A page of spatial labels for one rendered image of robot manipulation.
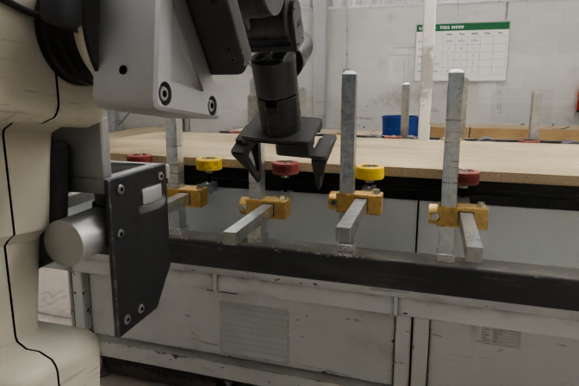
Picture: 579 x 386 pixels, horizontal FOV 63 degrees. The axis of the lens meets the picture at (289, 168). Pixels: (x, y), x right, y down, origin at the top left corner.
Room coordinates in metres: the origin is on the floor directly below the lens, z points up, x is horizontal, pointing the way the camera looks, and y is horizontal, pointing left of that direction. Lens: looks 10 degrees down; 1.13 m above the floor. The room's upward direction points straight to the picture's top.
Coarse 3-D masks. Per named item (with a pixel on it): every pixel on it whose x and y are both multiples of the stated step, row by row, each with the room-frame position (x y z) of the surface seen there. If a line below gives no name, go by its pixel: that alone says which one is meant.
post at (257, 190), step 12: (252, 96) 1.25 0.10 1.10; (252, 108) 1.25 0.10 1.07; (264, 144) 1.28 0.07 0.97; (252, 156) 1.25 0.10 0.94; (264, 156) 1.28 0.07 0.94; (264, 168) 1.27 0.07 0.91; (252, 180) 1.25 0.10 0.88; (264, 180) 1.27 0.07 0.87; (252, 192) 1.25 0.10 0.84; (264, 192) 1.27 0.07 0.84; (264, 228) 1.27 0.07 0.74
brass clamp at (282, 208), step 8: (240, 200) 1.27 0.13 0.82; (248, 200) 1.25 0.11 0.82; (256, 200) 1.24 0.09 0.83; (264, 200) 1.24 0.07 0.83; (272, 200) 1.24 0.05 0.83; (280, 200) 1.24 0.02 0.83; (288, 200) 1.24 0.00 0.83; (240, 208) 1.25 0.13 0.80; (248, 208) 1.25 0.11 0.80; (256, 208) 1.24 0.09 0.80; (280, 208) 1.22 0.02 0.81; (288, 208) 1.24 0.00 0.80; (272, 216) 1.23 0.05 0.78; (280, 216) 1.22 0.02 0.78; (288, 216) 1.24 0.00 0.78
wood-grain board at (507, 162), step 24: (120, 144) 1.86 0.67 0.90; (144, 144) 1.86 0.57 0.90; (192, 144) 1.86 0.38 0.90; (216, 144) 1.86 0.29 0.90; (336, 144) 1.86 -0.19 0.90; (360, 144) 1.86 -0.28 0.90; (384, 144) 1.86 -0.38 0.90; (408, 144) 1.86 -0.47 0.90; (432, 144) 1.86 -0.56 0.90; (480, 144) 1.86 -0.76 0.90; (504, 144) 1.86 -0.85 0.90; (528, 144) 1.86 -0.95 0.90; (552, 144) 1.86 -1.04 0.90; (312, 168) 1.40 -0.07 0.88; (336, 168) 1.38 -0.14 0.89; (384, 168) 1.34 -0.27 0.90; (408, 168) 1.32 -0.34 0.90; (432, 168) 1.31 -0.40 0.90; (480, 168) 1.31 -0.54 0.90; (504, 168) 1.31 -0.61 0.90; (528, 168) 1.31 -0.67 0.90; (552, 168) 1.31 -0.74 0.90; (576, 168) 1.31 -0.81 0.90
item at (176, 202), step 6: (204, 186) 1.39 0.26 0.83; (210, 186) 1.43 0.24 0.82; (216, 186) 1.47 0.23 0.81; (210, 192) 1.43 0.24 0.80; (168, 198) 1.24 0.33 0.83; (174, 198) 1.24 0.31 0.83; (180, 198) 1.25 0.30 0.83; (186, 198) 1.29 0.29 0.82; (168, 204) 1.20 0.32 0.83; (174, 204) 1.22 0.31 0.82; (180, 204) 1.25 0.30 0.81; (186, 204) 1.29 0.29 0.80; (168, 210) 1.19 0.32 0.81; (174, 210) 1.22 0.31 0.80
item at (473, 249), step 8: (464, 200) 1.21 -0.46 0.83; (464, 216) 1.05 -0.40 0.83; (472, 216) 1.05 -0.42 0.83; (464, 224) 0.99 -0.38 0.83; (472, 224) 0.99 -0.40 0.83; (464, 232) 0.94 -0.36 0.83; (472, 232) 0.94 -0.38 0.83; (464, 240) 0.89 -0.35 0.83; (472, 240) 0.88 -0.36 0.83; (480, 240) 0.88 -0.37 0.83; (464, 248) 0.88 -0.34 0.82; (472, 248) 0.85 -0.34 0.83; (480, 248) 0.84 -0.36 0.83; (464, 256) 0.87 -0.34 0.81; (472, 256) 0.85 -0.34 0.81; (480, 256) 0.84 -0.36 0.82
